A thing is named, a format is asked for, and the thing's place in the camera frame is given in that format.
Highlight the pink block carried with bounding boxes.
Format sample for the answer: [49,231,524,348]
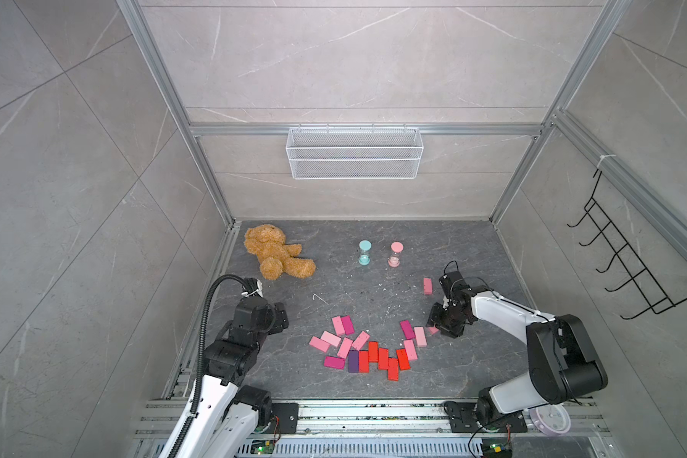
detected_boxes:
[414,326,427,347]
[423,278,433,296]

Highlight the magenta block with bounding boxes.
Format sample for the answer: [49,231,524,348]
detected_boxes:
[400,320,415,340]
[342,316,355,335]
[324,356,347,370]

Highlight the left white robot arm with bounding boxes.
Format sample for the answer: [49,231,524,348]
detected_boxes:
[160,296,289,457]

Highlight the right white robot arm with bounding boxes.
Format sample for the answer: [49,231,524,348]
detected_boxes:
[427,270,608,429]

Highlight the light pink block right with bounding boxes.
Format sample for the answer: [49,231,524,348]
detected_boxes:
[403,340,418,361]

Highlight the red block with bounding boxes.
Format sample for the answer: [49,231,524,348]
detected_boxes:
[358,351,369,373]
[368,341,379,363]
[396,348,410,371]
[378,348,389,370]

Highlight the pink block far left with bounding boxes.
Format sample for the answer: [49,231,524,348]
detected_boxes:
[309,336,330,353]

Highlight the brown teddy bear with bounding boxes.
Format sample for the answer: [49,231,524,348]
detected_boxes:
[244,224,317,281]

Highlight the light pink block tilted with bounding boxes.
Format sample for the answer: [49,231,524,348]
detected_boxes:
[321,331,342,347]

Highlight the light pink block upper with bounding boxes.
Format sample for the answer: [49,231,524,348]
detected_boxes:
[332,316,345,336]

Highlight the pink sand timer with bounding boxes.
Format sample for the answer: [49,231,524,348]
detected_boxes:
[387,242,404,268]

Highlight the pink block right tilted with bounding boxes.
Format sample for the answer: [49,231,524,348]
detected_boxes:
[352,331,370,351]

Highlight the pink block centre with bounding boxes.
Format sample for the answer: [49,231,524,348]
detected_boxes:
[337,338,353,360]

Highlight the purple block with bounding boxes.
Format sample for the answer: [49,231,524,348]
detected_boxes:
[347,350,359,373]

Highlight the teal sand timer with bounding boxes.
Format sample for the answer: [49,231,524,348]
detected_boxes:
[358,240,372,265]

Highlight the black corrugated cable hose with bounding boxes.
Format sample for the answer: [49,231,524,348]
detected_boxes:
[165,274,259,458]

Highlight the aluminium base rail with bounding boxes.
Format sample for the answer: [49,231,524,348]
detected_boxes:
[128,397,614,458]

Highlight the white wire mesh basket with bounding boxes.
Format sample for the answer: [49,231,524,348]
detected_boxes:
[285,127,425,181]

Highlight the black wire hook rack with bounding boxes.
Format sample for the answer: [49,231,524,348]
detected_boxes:
[567,170,687,321]

